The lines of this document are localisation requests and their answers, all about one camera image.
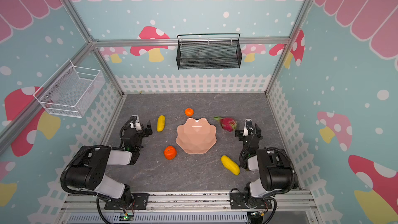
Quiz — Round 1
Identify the pink wavy fruit bowl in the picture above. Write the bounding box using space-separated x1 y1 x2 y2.
176 118 217 155

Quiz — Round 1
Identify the pink dragon fruit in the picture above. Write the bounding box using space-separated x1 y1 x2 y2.
214 117 237 132

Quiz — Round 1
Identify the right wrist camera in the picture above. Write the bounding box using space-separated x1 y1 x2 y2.
243 119 255 136

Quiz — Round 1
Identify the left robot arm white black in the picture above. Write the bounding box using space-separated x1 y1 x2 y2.
60 115 153 209

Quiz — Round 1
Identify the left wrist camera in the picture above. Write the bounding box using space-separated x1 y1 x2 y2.
130 122 142 131

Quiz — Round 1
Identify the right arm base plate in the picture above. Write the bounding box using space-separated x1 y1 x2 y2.
229 192 273 209

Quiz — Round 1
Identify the white wire wall basket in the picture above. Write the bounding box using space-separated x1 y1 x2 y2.
33 60 106 118

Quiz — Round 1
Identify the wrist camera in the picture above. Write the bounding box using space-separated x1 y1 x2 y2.
243 119 255 136
130 122 142 131

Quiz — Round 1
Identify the yellow fake fruit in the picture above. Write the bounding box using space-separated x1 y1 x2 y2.
157 115 165 132
221 155 240 175

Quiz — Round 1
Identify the aluminium front rail frame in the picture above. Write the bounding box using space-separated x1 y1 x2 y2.
55 189 324 224

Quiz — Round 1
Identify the black mesh wall basket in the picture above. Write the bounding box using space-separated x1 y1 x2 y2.
176 33 243 70

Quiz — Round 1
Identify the red-orange persimmon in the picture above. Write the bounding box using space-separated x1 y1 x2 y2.
163 146 177 160

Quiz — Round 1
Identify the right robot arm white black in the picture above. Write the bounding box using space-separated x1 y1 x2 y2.
230 119 299 209

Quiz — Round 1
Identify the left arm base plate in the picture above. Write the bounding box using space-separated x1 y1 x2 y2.
104 193 149 211

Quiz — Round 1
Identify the small orange tangerine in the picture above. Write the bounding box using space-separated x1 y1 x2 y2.
184 108 194 117

